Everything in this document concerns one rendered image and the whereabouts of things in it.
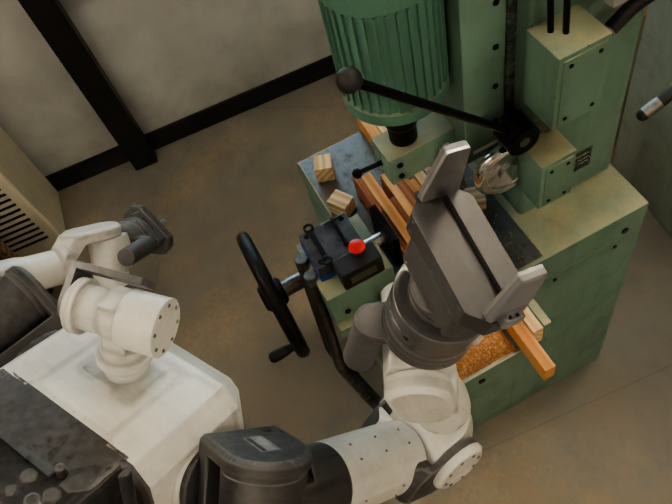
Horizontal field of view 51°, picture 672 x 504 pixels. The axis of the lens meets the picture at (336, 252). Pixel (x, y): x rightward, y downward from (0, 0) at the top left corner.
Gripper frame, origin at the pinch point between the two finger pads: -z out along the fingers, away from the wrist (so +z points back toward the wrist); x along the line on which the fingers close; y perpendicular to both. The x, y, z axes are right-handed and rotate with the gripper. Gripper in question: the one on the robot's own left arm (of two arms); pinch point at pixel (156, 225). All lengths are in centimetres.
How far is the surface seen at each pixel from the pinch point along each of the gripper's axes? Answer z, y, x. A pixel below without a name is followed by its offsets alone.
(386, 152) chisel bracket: 18, 52, 21
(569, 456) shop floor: -36, 25, 120
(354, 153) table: -4.1, 43.1, 17.7
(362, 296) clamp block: 23, 32, 38
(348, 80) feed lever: 53, 60, 9
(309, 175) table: -0.6, 33.5, 14.7
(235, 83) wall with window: -131, 1, -32
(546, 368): 36, 51, 63
